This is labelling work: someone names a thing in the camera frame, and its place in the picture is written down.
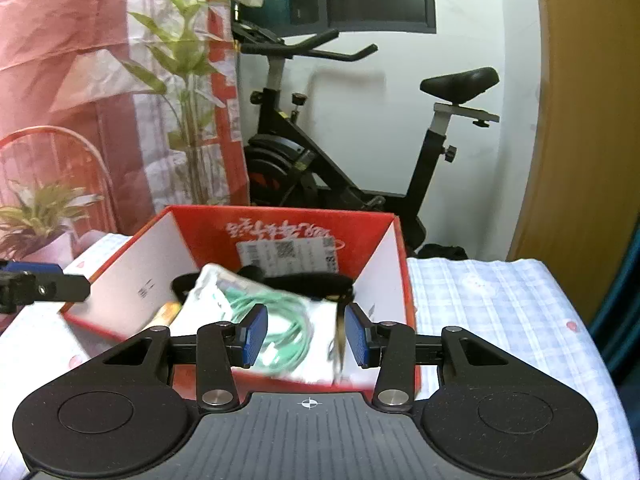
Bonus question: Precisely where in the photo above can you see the blue checked blanket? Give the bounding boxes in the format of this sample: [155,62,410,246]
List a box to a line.
[0,232,627,480]

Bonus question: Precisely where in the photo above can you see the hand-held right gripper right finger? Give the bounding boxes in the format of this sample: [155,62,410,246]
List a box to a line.
[344,302,508,411]

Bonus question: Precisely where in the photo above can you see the wooden door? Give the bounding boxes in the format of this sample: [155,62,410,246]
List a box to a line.
[507,0,640,322]

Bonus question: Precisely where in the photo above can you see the bag with green cable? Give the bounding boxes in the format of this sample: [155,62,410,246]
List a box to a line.
[170,263,346,386]

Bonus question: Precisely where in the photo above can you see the black strap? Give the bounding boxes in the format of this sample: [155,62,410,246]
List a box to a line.
[171,265,357,307]

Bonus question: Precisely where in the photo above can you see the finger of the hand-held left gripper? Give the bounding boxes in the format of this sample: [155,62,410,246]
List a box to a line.
[0,258,92,314]

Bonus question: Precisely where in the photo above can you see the red strawberry print box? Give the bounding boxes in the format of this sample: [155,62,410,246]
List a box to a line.
[58,204,419,402]

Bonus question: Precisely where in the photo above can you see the pink printed backdrop poster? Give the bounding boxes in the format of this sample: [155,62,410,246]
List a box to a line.
[0,0,251,273]

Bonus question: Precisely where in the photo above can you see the black exercise bike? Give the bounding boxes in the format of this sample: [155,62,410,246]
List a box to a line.
[231,20,501,259]

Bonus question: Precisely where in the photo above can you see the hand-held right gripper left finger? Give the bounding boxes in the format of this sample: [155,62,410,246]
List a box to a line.
[101,303,270,411]

